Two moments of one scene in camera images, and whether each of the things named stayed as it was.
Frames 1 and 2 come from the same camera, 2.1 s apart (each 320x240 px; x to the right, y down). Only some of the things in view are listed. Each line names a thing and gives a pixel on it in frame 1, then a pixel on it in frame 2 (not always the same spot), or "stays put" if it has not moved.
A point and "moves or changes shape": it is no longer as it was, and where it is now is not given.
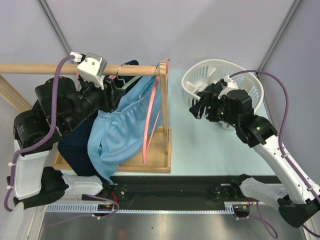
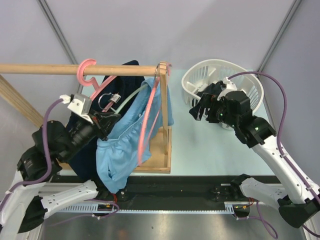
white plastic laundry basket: x=198 y=73 stays put
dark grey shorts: x=210 y=96 stays put
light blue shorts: x=117 y=131 moves or changes shape
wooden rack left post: x=12 y=97 stays put
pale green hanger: x=130 y=82 → x=129 y=98
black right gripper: x=197 y=111 stays put
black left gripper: x=116 y=95 → x=111 y=120
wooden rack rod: x=121 y=70 stays put
